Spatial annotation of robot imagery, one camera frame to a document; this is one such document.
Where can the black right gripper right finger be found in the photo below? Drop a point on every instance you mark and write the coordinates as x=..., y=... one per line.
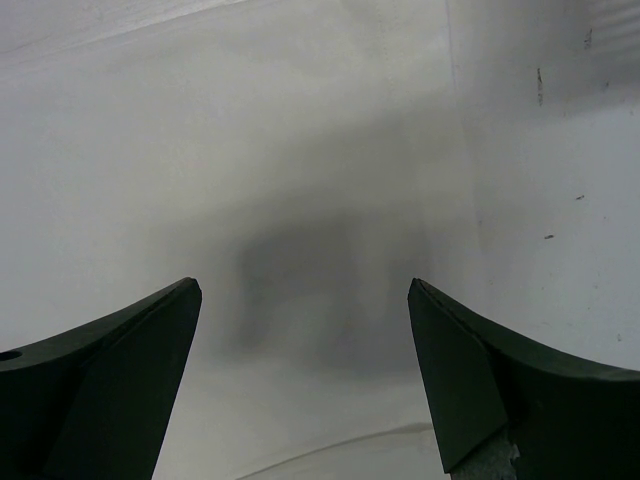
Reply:
x=504, y=406

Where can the white t shirt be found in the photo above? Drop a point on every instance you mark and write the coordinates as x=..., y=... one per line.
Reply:
x=304, y=161

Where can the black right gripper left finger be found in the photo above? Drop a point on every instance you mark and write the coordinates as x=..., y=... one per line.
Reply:
x=94, y=402

